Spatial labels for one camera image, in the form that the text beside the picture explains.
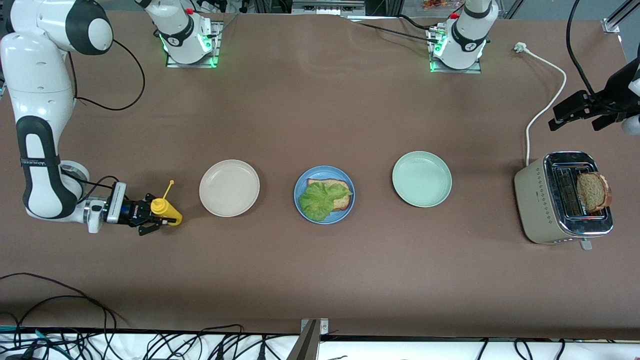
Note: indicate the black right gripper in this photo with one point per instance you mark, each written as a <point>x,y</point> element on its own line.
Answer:
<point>133,210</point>

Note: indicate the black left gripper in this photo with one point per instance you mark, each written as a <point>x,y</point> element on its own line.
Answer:
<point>611,92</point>

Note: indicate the yellow squeeze bottle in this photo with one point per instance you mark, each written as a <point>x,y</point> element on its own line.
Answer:
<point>167,212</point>

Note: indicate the green lettuce leaf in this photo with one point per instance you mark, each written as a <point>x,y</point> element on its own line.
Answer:
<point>315,202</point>

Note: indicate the brown bread slice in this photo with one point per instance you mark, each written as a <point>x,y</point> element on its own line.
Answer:
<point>342,202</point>
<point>592,192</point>

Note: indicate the beige plate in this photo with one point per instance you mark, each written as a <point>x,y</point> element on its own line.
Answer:
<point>229,188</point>

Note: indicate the light green plate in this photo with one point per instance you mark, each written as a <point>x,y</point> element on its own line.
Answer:
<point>421,179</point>

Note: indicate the blue plate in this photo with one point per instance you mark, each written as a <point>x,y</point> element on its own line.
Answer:
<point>345,217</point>

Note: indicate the aluminium corner profile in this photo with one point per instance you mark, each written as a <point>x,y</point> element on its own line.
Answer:
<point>612,24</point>

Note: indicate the beige chrome-top toaster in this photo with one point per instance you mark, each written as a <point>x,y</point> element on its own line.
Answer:
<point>537,200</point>

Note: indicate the orange packet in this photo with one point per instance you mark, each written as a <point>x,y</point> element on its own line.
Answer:
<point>440,4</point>

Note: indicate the grey metal box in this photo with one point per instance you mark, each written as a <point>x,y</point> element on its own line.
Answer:
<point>327,7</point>

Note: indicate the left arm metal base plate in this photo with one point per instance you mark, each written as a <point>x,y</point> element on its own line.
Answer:
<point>455,70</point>

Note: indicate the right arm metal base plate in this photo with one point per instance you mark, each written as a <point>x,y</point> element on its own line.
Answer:
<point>190,65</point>

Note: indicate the aluminium camera post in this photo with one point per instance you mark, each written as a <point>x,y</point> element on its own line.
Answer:
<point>306,345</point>

